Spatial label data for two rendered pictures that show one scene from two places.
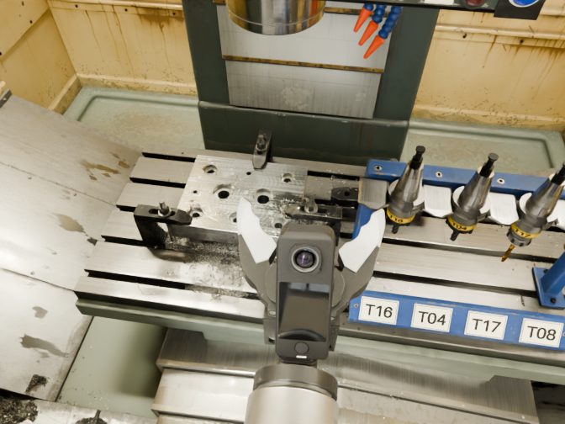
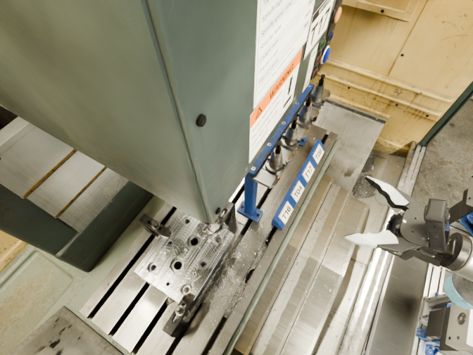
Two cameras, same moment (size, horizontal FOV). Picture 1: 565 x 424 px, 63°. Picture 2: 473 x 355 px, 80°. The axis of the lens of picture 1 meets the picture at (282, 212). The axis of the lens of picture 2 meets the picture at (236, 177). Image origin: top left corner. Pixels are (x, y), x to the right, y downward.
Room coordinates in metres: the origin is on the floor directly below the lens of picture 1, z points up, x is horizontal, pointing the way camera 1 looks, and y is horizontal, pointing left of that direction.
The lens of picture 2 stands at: (0.44, 0.28, 1.96)
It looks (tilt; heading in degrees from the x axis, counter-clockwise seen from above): 59 degrees down; 294
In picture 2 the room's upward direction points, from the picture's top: 3 degrees counter-clockwise
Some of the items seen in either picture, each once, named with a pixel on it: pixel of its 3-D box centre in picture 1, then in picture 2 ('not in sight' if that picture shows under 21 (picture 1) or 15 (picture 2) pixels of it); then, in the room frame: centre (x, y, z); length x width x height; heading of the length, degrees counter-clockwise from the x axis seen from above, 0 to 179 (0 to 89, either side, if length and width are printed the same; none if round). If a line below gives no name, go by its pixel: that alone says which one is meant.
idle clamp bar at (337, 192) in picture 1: (381, 203); not in sight; (0.75, -0.25, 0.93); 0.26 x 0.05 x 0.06; 86
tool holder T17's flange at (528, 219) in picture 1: (535, 211); (303, 120); (0.49, -0.43, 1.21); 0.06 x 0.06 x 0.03
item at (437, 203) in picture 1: (436, 201); (282, 153); (0.52, -0.27, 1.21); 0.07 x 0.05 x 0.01; 171
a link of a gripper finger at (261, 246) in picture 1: (251, 242); (367, 243); (0.28, 0.03, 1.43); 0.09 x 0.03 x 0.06; 30
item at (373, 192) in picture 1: (373, 193); (267, 178); (0.53, -0.16, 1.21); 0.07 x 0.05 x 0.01; 171
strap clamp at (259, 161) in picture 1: (262, 156); (157, 228); (0.88, 0.05, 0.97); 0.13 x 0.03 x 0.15; 171
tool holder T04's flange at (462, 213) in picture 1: (469, 204); (290, 141); (0.51, -0.32, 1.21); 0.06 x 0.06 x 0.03
